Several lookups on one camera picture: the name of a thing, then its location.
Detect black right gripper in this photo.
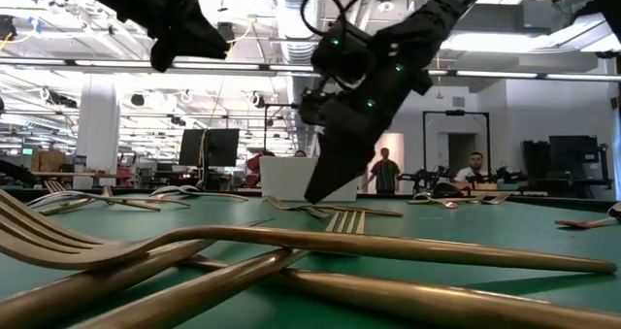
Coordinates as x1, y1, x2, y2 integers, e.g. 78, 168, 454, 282
298, 27, 434, 205

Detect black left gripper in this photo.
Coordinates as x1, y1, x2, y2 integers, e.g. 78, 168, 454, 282
111, 0, 230, 74

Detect gold utensil handle foreground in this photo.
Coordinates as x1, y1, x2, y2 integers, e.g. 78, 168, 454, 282
181, 254, 621, 329

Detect white plastic bin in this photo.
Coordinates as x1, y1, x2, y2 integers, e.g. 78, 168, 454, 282
259, 156, 363, 203

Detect black background robot arms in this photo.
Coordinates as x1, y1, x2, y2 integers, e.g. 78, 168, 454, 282
397, 166, 528, 194

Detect black computer monitor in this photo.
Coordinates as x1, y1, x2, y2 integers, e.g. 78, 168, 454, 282
178, 128, 241, 169

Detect green table mat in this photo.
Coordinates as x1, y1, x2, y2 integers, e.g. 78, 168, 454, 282
0, 192, 621, 329

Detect white column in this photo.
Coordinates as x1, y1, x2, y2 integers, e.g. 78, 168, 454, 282
75, 74, 121, 189

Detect brown cardboard box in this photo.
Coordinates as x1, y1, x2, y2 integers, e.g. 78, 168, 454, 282
31, 148, 68, 174

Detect horizontal light bar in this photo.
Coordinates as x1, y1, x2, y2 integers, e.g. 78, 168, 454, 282
0, 56, 621, 83

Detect black monitor rack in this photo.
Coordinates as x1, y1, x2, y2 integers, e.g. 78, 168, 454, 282
521, 134, 613, 189

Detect black overhead camera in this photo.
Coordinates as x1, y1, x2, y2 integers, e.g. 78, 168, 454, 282
212, 21, 238, 47

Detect black stand frame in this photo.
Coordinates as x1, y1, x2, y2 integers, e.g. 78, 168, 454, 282
263, 103, 311, 158
421, 109, 491, 175

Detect corrugated silver ceiling duct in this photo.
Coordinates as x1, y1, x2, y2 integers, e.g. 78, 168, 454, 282
270, 0, 325, 155

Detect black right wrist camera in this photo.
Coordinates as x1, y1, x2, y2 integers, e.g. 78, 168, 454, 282
310, 20, 377, 90

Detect black curved hose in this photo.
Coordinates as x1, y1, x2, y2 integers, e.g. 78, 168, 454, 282
0, 158, 38, 185

